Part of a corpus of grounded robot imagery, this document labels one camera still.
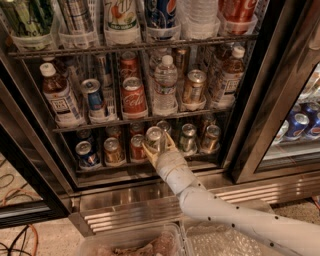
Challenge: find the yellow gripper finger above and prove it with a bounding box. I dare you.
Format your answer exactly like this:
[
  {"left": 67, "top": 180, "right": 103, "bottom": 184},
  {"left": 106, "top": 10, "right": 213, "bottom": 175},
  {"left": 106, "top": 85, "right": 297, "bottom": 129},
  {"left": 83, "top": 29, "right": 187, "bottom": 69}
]
[
  {"left": 165, "top": 133, "right": 177, "bottom": 151},
  {"left": 142, "top": 142, "right": 159, "bottom": 167}
]

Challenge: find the silver green 7up can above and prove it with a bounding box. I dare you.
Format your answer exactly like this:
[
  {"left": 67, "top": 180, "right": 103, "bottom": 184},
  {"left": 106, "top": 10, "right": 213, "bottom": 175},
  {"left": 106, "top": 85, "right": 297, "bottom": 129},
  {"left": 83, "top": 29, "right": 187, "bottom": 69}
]
[{"left": 146, "top": 126, "right": 166, "bottom": 153}]

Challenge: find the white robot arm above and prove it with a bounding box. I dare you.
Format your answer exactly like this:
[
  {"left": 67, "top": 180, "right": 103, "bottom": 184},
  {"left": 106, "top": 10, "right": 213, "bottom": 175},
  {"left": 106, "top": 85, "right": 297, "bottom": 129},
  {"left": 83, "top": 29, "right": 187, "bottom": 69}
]
[{"left": 143, "top": 127, "right": 320, "bottom": 256}]

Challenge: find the red can bottom shelf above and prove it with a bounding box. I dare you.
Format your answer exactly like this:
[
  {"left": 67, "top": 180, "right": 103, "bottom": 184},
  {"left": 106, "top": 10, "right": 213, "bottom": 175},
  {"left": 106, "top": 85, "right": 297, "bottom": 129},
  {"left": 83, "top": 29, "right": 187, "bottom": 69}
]
[{"left": 130, "top": 134, "right": 147, "bottom": 162}]

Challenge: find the green can bottom shelf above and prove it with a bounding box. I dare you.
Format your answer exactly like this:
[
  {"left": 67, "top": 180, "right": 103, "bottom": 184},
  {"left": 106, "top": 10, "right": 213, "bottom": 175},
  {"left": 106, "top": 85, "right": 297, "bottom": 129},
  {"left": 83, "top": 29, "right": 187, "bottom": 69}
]
[{"left": 178, "top": 123, "right": 196, "bottom": 155}]

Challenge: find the gold can bottom left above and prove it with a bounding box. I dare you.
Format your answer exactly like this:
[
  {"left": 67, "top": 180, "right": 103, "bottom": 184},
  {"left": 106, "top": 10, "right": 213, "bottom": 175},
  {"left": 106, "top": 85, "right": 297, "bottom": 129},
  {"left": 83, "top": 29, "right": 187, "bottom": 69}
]
[{"left": 103, "top": 137, "right": 125, "bottom": 166}]

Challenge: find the gold can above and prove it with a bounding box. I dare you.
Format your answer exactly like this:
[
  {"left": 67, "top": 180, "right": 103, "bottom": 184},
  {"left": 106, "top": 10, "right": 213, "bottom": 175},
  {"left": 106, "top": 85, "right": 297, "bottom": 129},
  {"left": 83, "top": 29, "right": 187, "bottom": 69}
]
[
  {"left": 103, "top": 137, "right": 125, "bottom": 166},
  {"left": 200, "top": 125, "right": 221, "bottom": 152}
]

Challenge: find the gold can bottom right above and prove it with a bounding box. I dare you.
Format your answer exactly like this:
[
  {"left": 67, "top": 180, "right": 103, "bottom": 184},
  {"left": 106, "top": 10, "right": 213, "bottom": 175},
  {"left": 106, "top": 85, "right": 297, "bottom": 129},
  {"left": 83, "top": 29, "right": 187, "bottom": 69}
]
[{"left": 200, "top": 125, "right": 221, "bottom": 152}]

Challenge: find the fridge bottom grille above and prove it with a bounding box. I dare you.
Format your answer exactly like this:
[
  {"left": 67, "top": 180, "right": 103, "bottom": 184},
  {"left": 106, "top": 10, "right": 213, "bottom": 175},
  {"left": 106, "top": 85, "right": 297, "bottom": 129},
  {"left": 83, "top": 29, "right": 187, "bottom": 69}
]
[{"left": 69, "top": 171, "right": 320, "bottom": 237}]

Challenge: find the red coca-cola can middle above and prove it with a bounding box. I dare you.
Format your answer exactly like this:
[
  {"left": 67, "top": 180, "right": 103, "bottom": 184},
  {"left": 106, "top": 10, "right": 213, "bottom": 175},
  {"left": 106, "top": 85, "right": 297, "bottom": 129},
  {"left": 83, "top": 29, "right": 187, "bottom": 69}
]
[{"left": 121, "top": 77, "right": 148, "bottom": 119}]

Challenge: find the red coca-cola can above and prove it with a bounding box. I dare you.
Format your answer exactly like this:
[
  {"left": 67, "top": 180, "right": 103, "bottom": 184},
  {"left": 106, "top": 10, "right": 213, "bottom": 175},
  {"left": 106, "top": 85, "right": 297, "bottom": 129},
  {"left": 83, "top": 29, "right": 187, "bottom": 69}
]
[
  {"left": 121, "top": 77, "right": 148, "bottom": 119},
  {"left": 120, "top": 51, "right": 140, "bottom": 80}
]

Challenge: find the blue pepsi can bottom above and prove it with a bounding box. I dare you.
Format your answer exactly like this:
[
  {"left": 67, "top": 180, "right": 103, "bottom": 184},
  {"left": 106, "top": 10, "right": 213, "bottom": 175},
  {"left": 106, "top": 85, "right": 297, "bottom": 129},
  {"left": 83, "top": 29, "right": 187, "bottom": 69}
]
[{"left": 75, "top": 141, "right": 100, "bottom": 169}]

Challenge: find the gold can middle shelf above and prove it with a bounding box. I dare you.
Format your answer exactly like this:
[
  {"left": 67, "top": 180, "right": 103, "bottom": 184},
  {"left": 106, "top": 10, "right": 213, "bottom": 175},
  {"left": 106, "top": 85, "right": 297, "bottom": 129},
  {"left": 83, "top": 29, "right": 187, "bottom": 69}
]
[{"left": 182, "top": 69, "right": 207, "bottom": 104}]

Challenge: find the red coca-cola can behind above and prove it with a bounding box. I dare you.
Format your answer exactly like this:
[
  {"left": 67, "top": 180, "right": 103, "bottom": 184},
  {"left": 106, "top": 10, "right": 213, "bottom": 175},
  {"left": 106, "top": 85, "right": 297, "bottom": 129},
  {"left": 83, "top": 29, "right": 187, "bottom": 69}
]
[{"left": 120, "top": 51, "right": 140, "bottom": 80}]

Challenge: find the blue red bull can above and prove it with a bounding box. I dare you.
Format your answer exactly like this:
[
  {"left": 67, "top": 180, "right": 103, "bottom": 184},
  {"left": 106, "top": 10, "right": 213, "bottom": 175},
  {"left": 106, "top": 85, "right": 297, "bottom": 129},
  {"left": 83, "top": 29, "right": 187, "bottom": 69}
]
[{"left": 81, "top": 79, "right": 108, "bottom": 118}]

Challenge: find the fridge glass door right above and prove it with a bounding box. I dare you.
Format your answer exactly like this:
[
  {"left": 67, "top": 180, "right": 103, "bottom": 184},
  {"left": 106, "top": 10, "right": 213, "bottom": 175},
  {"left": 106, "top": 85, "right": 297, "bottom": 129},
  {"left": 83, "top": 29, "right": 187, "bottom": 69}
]
[{"left": 233, "top": 0, "right": 320, "bottom": 183}]

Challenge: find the pepsi can right fridge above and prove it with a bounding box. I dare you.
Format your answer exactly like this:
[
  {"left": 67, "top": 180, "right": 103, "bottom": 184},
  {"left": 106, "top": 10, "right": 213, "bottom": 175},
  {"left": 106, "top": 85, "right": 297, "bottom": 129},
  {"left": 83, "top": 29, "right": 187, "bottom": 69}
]
[{"left": 285, "top": 113, "right": 309, "bottom": 140}]

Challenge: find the pepsi bottle top shelf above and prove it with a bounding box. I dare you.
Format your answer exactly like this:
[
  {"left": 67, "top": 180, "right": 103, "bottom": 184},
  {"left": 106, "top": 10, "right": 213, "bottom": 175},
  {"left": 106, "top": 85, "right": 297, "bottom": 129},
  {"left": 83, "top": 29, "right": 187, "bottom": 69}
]
[{"left": 144, "top": 0, "right": 176, "bottom": 29}]

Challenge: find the water bottle top shelf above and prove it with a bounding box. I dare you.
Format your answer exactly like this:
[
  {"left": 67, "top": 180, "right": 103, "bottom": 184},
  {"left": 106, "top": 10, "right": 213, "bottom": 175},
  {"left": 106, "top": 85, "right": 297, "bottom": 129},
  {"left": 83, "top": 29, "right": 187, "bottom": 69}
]
[{"left": 181, "top": 0, "right": 218, "bottom": 25}]

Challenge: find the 7up bottle top shelf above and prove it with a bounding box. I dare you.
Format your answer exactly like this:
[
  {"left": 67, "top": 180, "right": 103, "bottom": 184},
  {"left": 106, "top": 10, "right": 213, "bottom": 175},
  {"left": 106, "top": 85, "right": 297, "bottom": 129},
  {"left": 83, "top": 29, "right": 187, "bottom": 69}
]
[{"left": 104, "top": 0, "right": 137, "bottom": 31}]

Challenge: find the coca-cola bottle top shelf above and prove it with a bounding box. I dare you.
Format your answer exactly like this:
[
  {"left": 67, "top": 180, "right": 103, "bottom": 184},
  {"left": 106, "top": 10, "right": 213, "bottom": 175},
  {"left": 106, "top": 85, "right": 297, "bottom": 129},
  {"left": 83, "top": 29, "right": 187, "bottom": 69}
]
[{"left": 219, "top": 0, "right": 257, "bottom": 35}]

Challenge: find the clear water bottle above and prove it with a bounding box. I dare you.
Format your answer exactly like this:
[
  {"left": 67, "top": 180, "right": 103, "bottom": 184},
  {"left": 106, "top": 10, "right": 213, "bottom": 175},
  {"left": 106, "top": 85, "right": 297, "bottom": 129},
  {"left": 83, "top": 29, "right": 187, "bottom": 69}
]
[{"left": 153, "top": 55, "right": 178, "bottom": 116}]

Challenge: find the left clear plastic bin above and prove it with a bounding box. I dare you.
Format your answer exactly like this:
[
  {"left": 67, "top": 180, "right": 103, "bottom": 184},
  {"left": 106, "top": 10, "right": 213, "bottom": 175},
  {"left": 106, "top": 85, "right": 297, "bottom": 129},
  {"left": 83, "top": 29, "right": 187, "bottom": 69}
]
[{"left": 76, "top": 223, "right": 186, "bottom": 256}]

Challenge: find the clear plastic bin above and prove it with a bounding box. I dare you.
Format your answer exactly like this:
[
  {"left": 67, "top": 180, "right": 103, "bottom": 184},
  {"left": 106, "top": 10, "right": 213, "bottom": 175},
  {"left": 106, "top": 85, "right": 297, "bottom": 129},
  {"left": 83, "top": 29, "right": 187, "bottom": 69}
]
[
  {"left": 179, "top": 215, "right": 288, "bottom": 256},
  {"left": 76, "top": 223, "right": 186, "bottom": 256}
]

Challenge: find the right clear plastic bin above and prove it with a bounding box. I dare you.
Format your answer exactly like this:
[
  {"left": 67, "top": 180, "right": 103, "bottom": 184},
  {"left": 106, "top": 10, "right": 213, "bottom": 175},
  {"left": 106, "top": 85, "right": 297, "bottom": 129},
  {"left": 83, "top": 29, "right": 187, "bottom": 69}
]
[{"left": 179, "top": 215, "right": 288, "bottom": 256}]

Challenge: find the tea bottle left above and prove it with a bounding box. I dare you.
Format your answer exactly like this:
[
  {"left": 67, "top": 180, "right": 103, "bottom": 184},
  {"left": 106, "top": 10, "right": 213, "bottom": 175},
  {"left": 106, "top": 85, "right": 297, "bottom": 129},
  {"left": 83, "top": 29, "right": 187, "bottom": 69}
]
[{"left": 40, "top": 62, "right": 84, "bottom": 128}]

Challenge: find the tea bottle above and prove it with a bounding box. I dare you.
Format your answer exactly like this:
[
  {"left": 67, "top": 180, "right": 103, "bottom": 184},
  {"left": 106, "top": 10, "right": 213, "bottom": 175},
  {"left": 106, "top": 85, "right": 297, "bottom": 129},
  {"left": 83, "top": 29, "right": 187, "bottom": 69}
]
[
  {"left": 40, "top": 62, "right": 84, "bottom": 128},
  {"left": 212, "top": 46, "right": 245, "bottom": 109}
]

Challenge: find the tea bottle right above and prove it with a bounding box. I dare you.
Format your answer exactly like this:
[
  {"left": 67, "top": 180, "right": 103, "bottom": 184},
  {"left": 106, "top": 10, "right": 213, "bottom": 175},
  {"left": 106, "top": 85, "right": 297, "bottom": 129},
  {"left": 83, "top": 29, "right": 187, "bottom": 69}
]
[{"left": 212, "top": 46, "right": 245, "bottom": 109}]

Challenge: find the green bottle top left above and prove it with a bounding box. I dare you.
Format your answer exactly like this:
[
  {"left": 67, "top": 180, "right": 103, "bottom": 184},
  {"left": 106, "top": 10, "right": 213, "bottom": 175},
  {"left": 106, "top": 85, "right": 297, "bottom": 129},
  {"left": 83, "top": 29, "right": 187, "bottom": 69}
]
[{"left": 0, "top": 0, "right": 54, "bottom": 37}]

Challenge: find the orange cable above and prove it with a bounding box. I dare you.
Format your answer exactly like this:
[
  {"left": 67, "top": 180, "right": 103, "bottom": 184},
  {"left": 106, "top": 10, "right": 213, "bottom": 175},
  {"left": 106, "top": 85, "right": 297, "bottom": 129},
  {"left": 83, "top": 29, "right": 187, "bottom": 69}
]
[{"left": 27, "top": 223, "right": 40, "bottom": 256}]

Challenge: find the black cable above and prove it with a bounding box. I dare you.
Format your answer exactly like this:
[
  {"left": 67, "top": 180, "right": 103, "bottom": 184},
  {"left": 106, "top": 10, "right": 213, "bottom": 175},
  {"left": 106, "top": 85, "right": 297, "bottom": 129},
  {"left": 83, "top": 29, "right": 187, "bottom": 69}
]
[{"left": 0, "top": 225, "right": 31, "bottom": 256}]

